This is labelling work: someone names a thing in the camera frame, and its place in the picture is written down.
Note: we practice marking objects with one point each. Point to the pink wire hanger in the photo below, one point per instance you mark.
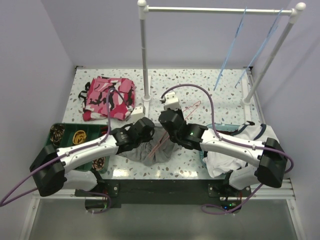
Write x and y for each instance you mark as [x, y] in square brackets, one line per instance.
[173, 124]

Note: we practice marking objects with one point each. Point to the grey tank top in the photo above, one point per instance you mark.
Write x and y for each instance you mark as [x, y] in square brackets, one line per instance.
[158, 150]

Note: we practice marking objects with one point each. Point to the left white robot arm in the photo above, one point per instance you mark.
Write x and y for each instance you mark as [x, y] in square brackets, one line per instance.
[49, 168]

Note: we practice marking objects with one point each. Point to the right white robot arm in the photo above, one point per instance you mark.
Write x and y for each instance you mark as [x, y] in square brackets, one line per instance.
[266, 159]

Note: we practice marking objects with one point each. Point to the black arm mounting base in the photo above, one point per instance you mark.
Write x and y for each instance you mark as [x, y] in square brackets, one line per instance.
[163, 192]

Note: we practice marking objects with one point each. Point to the orange black rolled tie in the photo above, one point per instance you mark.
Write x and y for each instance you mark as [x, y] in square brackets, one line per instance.
[104, 130]

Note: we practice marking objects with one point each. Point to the clear blue plastic basket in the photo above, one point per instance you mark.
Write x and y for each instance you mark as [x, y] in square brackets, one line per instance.
[222, 127]

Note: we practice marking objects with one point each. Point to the green divided organizer tray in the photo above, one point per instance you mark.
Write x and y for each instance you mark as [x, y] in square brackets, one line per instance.
[92, 131]

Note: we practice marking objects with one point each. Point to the pink camouflage garment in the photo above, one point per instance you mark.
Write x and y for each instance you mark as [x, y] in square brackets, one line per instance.
[107, 97]

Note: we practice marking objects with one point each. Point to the white navy trimmed shirt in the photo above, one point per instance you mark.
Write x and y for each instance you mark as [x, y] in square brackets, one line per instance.
[253, 132]

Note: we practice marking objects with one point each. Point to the brown patterned rolled tie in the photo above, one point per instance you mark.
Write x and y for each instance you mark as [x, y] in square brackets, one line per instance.
[98, 164]

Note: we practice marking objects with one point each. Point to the yellow rolled tie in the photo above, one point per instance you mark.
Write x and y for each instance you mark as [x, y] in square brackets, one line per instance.
[79, 137]

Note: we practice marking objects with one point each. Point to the gold black rolled tie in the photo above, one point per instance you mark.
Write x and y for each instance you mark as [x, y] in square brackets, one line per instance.
[56, 134]

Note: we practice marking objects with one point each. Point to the white clothes rack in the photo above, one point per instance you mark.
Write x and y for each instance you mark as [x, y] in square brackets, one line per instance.
[247, 92]

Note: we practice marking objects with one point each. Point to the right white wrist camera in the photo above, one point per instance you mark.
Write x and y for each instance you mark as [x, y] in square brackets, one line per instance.
[170, 101]

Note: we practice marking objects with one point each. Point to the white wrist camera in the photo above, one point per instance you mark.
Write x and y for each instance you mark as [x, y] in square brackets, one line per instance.
[170, 101]
[136, 113]

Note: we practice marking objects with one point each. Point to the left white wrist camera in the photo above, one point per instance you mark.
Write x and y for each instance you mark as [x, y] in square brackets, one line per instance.
[136, 113]

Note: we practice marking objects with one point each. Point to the left blue wire hanger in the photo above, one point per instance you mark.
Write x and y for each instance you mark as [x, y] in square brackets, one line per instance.
[238, 30]

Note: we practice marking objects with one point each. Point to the blue wire hanger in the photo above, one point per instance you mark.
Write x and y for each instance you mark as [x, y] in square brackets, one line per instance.
[238, 30]
[271, 31]

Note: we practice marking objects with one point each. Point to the right blue wire hanger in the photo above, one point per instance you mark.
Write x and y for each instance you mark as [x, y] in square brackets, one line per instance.
[271, 31]

